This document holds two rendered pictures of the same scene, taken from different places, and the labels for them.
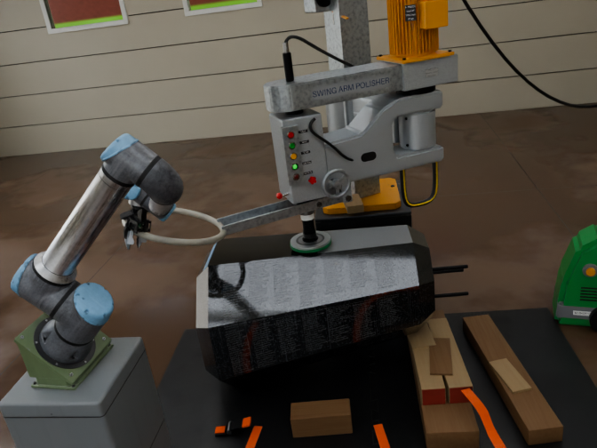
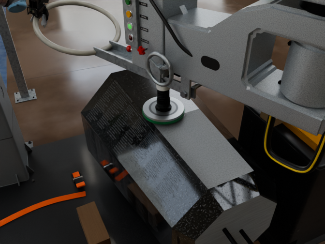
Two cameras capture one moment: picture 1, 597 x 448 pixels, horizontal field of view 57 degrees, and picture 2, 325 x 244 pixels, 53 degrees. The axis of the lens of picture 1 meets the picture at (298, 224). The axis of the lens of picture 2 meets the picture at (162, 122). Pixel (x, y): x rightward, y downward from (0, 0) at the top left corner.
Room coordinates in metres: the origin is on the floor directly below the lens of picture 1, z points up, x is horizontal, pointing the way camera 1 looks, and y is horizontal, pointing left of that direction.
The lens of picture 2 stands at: (1.95, -1.22, 1.83)
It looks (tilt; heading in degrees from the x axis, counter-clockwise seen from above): 38 degrees down; 59
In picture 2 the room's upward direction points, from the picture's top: straight up
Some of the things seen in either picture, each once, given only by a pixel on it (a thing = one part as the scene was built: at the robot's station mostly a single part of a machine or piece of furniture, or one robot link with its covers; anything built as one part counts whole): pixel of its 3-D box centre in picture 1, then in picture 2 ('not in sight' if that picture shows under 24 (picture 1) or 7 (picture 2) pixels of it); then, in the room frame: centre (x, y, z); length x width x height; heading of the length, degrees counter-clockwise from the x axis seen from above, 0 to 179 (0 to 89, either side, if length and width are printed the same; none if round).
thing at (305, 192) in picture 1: (314, 154); (177, 26); (2.68, -0.13, 1.30); 0.36 x 0.22 x 0.45; 106
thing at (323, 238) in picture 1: (310, 240); (163, 108); (2.65, -0.05, 0.85); 0.21 x 0.21 x 0.01
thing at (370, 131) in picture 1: (372, 145); (239, 54); (2.75, -0.43, 1.29); 0.74 x 0.23 x 0.49; 106
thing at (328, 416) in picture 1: (321, 418); (93, 227); (2.19, 0.02, 0.07); 0.30 x 0.12 x 0.12; 86
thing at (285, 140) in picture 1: (292, 156); (131, 13); (2.53, -0.02, 1.35); 0.08 x 0.03 x 0.28; 106
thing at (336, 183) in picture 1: (333, 181); (165, 66); (2.57, -0.20, 1.18); 0.15 x 0.10 x 0.15; 106
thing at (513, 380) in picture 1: (509, 375); not in sight; (2.27, -0.97, 0.11); 0.25 x 0.10 x 0.01; 7
